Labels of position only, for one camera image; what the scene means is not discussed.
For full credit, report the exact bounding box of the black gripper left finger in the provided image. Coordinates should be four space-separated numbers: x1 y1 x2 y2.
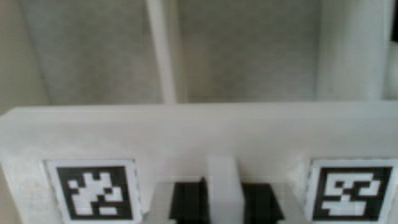
170 179 210 224

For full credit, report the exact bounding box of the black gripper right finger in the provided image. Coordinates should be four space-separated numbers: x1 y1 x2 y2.
244 183 285 224

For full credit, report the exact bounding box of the white door panel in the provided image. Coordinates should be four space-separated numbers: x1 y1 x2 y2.
209 156 246 224

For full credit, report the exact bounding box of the white cabinet body box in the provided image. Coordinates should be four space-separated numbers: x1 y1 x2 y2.
0 0 398 224

